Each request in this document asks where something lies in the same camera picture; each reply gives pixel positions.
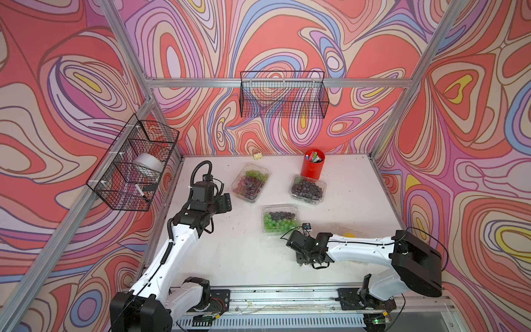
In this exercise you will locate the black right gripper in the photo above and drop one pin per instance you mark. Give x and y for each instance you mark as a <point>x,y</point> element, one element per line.
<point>301,261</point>

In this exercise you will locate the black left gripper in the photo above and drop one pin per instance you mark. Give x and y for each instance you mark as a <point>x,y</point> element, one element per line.
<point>224,203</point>

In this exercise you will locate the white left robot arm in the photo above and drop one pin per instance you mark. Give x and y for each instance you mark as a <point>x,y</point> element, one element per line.
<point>150,304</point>

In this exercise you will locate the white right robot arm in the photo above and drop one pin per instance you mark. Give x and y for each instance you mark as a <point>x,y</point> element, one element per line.
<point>410,265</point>

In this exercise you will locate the clear box with lemons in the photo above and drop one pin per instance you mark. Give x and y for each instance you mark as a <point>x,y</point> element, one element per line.
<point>346,231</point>

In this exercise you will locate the clear box green black grapes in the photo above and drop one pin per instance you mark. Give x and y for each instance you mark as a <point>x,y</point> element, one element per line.
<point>279,219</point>

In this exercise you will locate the clear box red green grapes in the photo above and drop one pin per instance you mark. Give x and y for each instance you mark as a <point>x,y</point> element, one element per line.
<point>250,182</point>

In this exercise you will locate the clear box dark grapes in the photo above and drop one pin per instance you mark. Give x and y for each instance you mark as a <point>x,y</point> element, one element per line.
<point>307,190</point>

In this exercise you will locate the white tape roll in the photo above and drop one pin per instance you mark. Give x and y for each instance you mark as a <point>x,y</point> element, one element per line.
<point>148,162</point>

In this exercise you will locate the red pen cup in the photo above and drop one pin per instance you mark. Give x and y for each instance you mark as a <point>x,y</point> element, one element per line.
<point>313,163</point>

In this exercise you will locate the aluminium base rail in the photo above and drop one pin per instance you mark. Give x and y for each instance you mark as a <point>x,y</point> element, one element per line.
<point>303,308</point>

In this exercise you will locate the black wire basket on left wall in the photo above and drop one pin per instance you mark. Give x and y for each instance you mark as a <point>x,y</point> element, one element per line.
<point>119,183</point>

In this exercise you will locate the black wire basket on wall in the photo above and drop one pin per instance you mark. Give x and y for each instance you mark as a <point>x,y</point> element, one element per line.
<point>283,94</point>
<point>119,183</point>

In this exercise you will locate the black wire basket on back wall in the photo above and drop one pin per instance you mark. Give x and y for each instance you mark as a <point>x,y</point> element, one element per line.
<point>283,94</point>

